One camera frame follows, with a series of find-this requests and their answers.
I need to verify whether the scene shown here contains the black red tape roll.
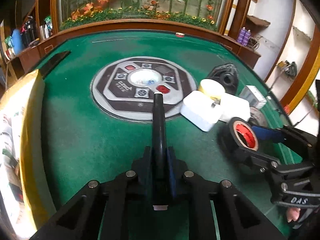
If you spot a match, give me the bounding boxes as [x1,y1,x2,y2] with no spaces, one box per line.
[220,117,259,163]

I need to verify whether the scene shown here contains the brown tape roll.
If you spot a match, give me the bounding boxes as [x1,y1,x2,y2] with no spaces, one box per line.
[248,106,269,127]

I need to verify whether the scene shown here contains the white plug adapter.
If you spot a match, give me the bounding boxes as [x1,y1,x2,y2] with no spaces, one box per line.
[219,93,251,122]

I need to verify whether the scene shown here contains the right hand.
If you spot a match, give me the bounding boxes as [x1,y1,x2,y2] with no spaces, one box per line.
[286,207,300,223]

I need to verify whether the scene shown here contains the gold lined storage box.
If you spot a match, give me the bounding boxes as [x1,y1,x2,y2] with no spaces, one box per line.
[1,70,56,239]

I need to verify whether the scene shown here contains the small white carton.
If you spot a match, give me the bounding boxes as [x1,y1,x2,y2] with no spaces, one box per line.
[239,85,267,109]

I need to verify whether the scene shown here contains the white rectangular container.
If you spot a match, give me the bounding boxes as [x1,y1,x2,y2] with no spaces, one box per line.
[180,90,222,132]

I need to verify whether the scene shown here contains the yellow white round jar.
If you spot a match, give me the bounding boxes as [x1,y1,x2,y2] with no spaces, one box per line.
[198,79,226,101]

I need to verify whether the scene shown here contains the mahjong table centre panel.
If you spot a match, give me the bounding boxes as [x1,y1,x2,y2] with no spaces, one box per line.
[91,56,197,122]

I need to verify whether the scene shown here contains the black phone on table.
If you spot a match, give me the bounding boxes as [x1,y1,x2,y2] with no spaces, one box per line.
[39,50,71,79]

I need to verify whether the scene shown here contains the purple bottles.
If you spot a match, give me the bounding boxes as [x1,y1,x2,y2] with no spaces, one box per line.
[236,27,251,46]

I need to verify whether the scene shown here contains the blue thermos jug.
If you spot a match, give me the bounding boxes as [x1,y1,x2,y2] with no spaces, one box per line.
[11,29,24,56]

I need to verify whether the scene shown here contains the flower display window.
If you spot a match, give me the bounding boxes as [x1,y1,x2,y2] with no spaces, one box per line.
[57,0,226,31]

